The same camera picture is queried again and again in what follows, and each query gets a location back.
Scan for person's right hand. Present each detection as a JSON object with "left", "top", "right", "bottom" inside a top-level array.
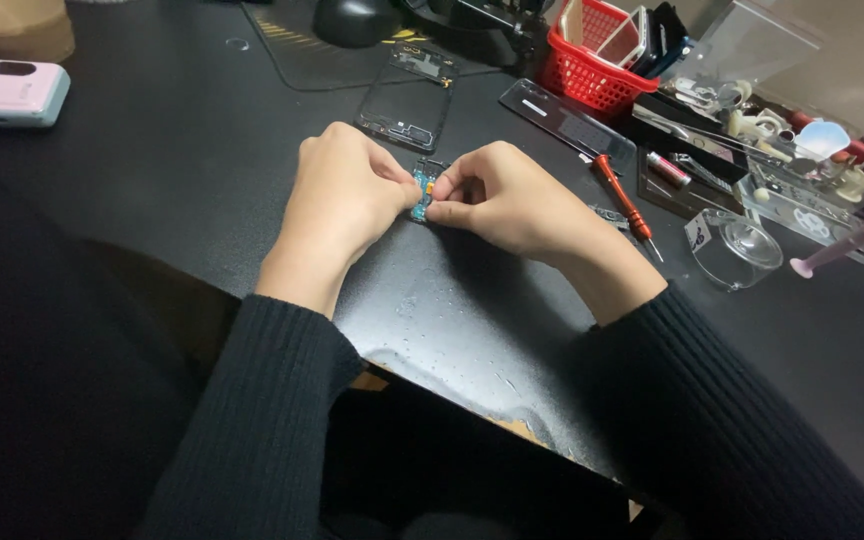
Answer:
[{"left": 425, "top": 140, "right": 607, "bottom": 267}]

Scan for person's left hand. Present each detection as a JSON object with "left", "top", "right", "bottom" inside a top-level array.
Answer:
[{"left": 273, "top": 121, "right": 423, "bottom": 265}]

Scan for blue phone circuit board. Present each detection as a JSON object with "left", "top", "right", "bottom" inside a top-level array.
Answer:
[{"left": 408, "top": 157, "right": 451, "bottom": 225}]

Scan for clear phone back cover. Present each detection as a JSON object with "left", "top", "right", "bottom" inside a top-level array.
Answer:
[{"left": 498, "top": 78, "right": 638, "bottom": 174}]

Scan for small metal phone part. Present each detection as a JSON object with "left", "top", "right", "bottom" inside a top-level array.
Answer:
[{"left": 588, "top": 203, "right": 637, "bottom": 243}]

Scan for red plastic basket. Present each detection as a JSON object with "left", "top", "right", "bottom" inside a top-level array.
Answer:
[{"left": 537, "top": 0, "right": 660, "bottom": 115}]

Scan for black computer mouse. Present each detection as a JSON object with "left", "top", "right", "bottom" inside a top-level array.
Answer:
[{"left": 312, "top": 0, "right": 403, "bottom": 50}]

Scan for black stand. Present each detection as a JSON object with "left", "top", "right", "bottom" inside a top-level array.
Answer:
[{"left": 402, "top": 0, "right": 557, "bottom": 76}]

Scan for black tray with tools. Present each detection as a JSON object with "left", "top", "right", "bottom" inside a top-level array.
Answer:
[{"left": 630, "top": 91, "right": 752, "bottom": 221}]

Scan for phones in basket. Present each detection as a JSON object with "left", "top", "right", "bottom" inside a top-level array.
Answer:
[{"left": 558, "top": 0, "right": 696, "bottom": 80}]

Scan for clear plastic dome container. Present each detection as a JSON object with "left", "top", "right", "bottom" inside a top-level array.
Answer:
[{"left": 684, "top": 208, "right": 784, "bottom": 292}]

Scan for clear acrylic tool organizer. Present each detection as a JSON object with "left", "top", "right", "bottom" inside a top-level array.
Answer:
[{"left": 726, "top": 105, "right": 864, "bottom": 289}]

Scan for pink syringe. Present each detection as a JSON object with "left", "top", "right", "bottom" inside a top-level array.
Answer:
[{"left": 789, "top": 197, "right": 864, "bottom": 280}]

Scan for pink and blue device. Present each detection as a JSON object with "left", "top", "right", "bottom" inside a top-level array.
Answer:
[{"left": 0, "top": 58, "right": 72, "bottom": 129}]

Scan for brown paper bag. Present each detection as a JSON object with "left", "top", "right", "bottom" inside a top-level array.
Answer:
[{"left": 0, "top": 0, "right": 77, "bottom": 65}]

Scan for red-handled screwdriver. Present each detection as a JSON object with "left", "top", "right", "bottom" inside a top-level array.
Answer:
[{"left": 590, "top": 153, "right": 665, "bottom": 264}]

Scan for black phone frame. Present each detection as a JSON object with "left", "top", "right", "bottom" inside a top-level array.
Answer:
[{"left": 354, "top": 41, "right": 461, "bottom": 156}]

